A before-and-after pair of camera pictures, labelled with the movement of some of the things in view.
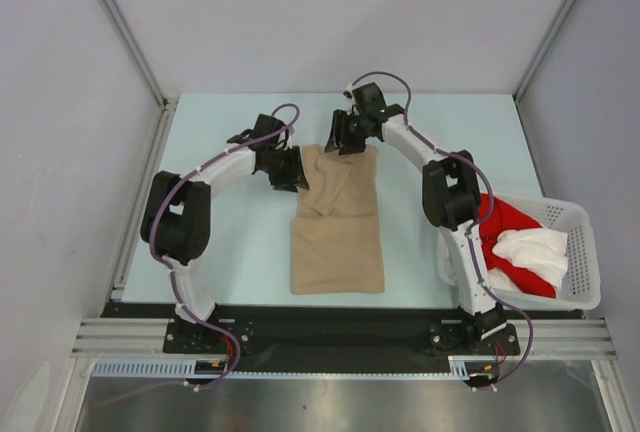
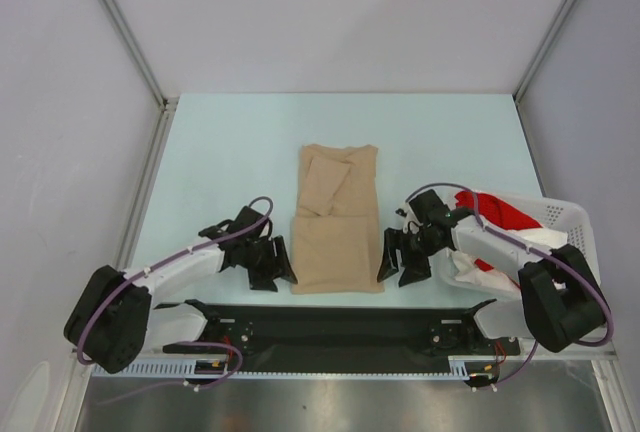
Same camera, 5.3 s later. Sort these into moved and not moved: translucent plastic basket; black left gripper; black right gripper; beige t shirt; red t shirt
Moved: black right gripper; black left gripper
Not moved: translucent plastic basket; red t shirt; beige t shirt
